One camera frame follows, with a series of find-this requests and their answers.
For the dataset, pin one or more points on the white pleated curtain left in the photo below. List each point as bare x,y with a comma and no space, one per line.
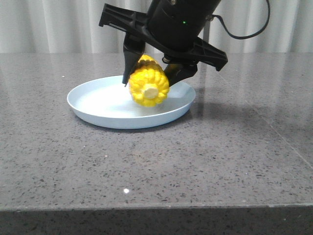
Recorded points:
60,26

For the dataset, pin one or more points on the white pleated curtain right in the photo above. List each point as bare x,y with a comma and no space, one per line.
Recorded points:
290,27

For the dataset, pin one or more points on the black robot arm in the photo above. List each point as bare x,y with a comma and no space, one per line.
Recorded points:
171,26

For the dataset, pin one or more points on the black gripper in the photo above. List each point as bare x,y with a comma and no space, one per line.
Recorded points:
173,28

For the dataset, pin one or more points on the light blue round plate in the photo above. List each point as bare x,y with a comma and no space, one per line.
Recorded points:
106,102

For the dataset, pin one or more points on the white pleated curtain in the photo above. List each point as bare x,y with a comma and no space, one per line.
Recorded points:
290,27
60,26

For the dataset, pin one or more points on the yellow corn cob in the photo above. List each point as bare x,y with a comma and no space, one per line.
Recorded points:
148,84

